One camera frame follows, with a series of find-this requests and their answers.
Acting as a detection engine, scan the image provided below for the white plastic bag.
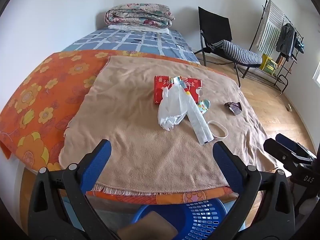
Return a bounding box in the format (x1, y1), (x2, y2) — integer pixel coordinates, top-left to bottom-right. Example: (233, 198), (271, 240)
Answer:
(157, 82), (190, 131)

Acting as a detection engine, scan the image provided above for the blue plastic basket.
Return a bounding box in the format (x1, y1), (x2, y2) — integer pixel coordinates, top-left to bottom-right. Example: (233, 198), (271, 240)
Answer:
(130, 199), (229, 240)

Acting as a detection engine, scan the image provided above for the red tissue pack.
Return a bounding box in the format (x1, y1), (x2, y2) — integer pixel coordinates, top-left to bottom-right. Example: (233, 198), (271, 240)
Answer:
(153, 75), (203, 105)

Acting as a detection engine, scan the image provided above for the white folded pillow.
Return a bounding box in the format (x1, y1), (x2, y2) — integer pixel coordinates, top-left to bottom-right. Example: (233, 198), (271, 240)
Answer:
(108, 24), (170, 33)

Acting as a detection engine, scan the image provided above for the colourful patterned packet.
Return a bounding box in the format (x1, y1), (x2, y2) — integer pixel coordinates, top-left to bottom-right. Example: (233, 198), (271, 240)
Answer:
(196, 99), (211, 115)

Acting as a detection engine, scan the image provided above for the black drying rack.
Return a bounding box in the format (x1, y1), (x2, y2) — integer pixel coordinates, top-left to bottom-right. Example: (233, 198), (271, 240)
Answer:
(241, 0), (304, 95)

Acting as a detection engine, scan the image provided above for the striped cushion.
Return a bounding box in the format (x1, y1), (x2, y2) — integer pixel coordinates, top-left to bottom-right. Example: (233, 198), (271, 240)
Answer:
(212, 40), (263, 68)

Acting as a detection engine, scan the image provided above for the dark grey jacket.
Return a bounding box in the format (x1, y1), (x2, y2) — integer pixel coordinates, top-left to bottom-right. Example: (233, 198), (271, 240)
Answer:
(275, 23), (297, 58)

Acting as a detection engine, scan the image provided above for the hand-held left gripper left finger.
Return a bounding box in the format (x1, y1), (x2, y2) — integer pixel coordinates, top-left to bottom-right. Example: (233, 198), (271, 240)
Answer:
(27, 139), (120, 240)

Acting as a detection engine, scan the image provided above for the green striped towel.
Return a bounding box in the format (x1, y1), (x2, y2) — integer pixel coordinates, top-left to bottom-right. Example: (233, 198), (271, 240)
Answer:
(256, 0), (285, 55)

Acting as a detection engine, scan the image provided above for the teal cloth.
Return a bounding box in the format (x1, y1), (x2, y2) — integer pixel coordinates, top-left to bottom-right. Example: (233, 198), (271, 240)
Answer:
(295, 34), (305, 54)

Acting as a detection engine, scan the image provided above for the blue checked bed sheet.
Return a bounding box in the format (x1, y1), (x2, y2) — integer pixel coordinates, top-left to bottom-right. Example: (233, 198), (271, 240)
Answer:
(61, 27), (200, 64)

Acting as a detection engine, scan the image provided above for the tan fleece blanket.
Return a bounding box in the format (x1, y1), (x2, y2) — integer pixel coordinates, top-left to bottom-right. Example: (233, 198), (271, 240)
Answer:
(59, 55), (278, 195)

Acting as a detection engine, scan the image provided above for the dark wrapper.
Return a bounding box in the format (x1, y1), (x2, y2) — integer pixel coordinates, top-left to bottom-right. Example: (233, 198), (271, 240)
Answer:
(224, 102), (242, 115)

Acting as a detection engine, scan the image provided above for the yellow crate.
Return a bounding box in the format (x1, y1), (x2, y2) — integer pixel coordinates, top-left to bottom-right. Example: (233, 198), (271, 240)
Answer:
(259, 54), (278, 77)

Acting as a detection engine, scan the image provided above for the white tape ring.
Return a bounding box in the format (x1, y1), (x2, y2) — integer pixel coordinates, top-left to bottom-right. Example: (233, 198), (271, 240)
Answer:
(207, 121), (229, 140)

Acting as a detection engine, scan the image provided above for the long white paper wrapper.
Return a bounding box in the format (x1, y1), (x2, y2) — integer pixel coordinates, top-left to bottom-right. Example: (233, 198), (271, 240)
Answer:
(184, 90), (213, 145)

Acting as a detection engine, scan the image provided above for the striped blue yellow wrapper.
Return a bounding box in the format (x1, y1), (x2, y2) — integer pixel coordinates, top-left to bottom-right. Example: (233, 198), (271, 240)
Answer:
(169, 76), (188, 88)

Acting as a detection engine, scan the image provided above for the orange floral blanket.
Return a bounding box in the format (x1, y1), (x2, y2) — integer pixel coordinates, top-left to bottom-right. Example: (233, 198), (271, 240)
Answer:
(0, 50), (240, 205)

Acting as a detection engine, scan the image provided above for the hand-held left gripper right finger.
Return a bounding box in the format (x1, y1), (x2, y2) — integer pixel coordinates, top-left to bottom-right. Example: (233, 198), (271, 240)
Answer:
(212, 141), (295, 240)

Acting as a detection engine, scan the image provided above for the black folding chair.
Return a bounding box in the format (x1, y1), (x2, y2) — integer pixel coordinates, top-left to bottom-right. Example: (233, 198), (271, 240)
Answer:
(194, 6), (263, 88)

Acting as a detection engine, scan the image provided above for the folded floral quilt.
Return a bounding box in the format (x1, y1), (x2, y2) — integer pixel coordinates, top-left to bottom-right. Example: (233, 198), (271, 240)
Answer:
(104, 4), (175, 29)

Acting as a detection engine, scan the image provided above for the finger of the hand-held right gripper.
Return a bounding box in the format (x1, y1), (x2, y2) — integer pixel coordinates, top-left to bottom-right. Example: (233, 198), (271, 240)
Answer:
(276, 133), (317, 162)
(263, 138), (300, 167)

